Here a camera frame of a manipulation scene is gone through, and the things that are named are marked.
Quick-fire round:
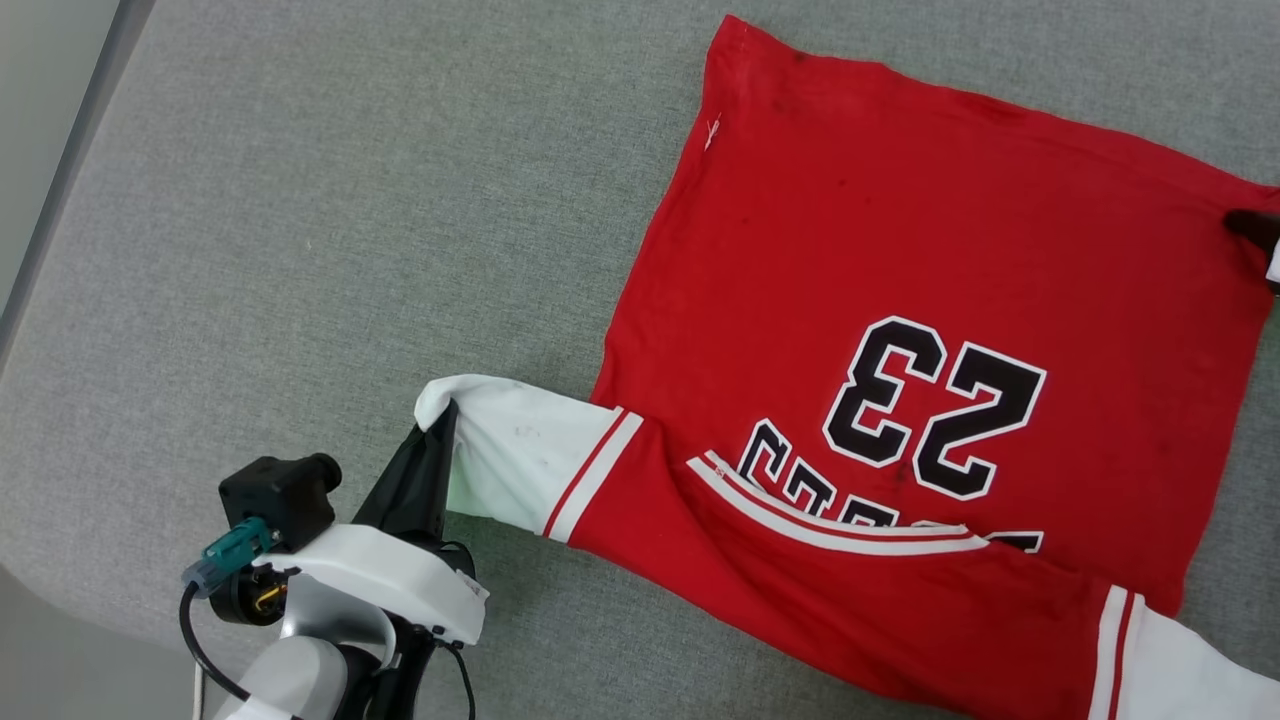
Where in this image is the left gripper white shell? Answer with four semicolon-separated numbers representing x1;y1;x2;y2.
210;399;490;647

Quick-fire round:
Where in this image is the teal cable connector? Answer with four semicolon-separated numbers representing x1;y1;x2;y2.
181;517;278;599

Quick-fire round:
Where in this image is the thin black cable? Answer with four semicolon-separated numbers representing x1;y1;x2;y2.
178;583;253;703
452;644;478;720

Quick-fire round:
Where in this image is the red and white jersey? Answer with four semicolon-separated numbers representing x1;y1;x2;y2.
413;14;1280;720

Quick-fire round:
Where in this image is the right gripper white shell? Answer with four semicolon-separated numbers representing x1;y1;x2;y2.
1224;207;1280;285

